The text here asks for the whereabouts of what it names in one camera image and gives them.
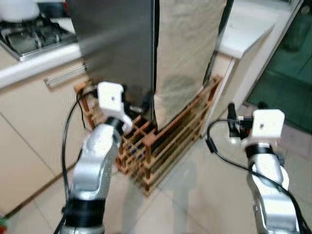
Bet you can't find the small dark grey fridge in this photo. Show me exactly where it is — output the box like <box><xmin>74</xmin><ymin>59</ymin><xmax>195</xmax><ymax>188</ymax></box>
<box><xmin>65</xmin><ymin>0</ymin><xmax>235</xmax><ymax>126</ymax></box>

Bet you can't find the pink floor mat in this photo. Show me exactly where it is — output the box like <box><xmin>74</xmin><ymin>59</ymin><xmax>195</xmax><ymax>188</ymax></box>
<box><xmin>279</xmin><ymin>121</ymin><xmax>312</xmax><ymax>162</ymax></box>

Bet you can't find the white cooking pot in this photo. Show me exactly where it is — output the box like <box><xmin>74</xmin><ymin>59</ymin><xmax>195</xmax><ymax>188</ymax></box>
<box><xmin>0</xmin><ymin>0</ymin><xmax>40</xmax><ymax>23</ymax></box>

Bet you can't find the steel gas hob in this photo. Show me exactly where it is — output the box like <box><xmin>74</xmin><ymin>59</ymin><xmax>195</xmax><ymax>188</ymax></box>
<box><xmin>0</xmin><ymin>16</ymin><xmax>79</xmax><ymax>62</ymax></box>

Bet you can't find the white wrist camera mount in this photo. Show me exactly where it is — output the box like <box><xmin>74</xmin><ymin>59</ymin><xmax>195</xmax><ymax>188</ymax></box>
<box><xmin>241</xmin><ymin>109</ymin><xmax>286</xmax><ymax>150</ymax></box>
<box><xmin>96</xmin><ymin>81</ymin><xmax>134</xmax><ymax>132</ymax></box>

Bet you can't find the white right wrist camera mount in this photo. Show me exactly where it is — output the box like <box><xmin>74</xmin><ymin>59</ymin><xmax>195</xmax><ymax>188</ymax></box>
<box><xmin>241</xmin><ymin>109</ymin><xmax>286</xmax><ymax>150</ymax></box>

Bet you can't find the large beige ribbed cloth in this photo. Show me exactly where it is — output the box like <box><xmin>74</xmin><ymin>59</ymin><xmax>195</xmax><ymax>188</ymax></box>
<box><xmin>153</xmin><ymin>0</ymin><xmax>230</xmax><ymax>132</ymax></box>

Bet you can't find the wooden wine rack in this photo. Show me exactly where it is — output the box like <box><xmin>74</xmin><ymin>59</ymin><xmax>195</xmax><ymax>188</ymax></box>
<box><xmin>73</xmin><ymin>73</ymin><xmax>223</xmax><ymax>197</ymax></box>

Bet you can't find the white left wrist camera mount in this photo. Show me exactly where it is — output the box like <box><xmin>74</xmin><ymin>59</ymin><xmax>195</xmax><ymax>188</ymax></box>
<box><xmin>96</xmin><ymin>81</ymin><xmax>134</xmax><ymax>132</ymax></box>

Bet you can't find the white counter unit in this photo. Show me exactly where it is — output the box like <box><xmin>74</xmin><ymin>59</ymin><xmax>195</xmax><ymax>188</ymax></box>
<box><xmin>210</xmin><ymin>0</ymin><xmax>305</xmax><ymax>125</ymax></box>

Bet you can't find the steel cabinet handle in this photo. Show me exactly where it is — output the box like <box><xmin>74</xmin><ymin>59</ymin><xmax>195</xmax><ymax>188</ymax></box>
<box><xmin>43</xmin><ymin>62</ymin><xmax>94</xmax><ymax>90</ymax></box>

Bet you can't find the glass sliding door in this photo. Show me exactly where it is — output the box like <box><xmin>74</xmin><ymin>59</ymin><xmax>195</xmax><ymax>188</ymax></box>
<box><xmin>243</xmin><ymin>0</ymin><xmax>312</xmax><ymax>136</ymax></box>

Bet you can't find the beige kitchen cabinet white worktop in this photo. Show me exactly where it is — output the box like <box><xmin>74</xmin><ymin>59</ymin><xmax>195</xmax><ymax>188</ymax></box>
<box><xmin>0</xmin><ymin>41</ymin><xmax>100</xmax><ymax>217</ymax></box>

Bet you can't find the dark cooking pot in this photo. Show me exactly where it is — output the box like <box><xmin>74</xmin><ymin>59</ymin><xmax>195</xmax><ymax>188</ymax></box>
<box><xmin>37</xmin><ymin>0</ymin><xmax>69</xmax><ymax>18</ymax></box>

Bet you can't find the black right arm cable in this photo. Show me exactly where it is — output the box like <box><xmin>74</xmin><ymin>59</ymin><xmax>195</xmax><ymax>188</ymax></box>
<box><xmin>205</xmin><ymin>118</ymin><xmax>312</xmax><ymax>234</ymax></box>

